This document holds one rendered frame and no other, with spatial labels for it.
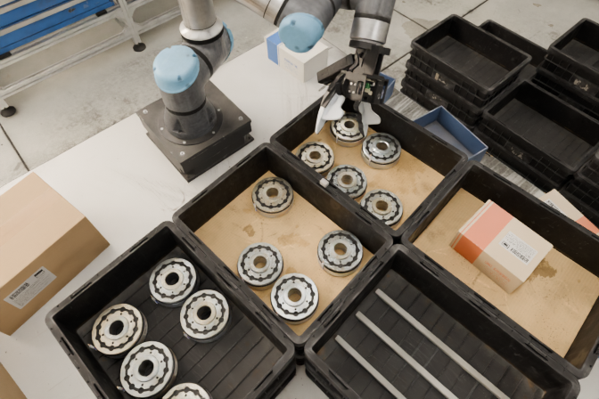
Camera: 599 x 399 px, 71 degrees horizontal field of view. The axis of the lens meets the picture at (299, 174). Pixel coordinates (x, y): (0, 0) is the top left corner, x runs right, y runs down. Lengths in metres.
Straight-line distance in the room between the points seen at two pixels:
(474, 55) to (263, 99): 1.04
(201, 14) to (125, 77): 1.68
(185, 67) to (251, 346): 0.68
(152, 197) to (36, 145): 1.42
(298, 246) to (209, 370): 0.32
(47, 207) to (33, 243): 0.10
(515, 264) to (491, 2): 2.61
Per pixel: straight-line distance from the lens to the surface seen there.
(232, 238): 1.03
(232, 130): 1.26
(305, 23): 0.80
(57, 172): 1.48
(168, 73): 1.13
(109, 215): 1.32
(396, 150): 1.14
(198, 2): 1.14
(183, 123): 1.23
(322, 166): 1.09
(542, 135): 2.03
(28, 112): 2.84
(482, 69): 2.04
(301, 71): 1.49
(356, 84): 0.88
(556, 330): 1.08
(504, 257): 1.01
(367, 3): 0.89
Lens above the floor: 1.75
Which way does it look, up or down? 56 degrees down
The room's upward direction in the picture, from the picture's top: 1 degrees counter-clockwise
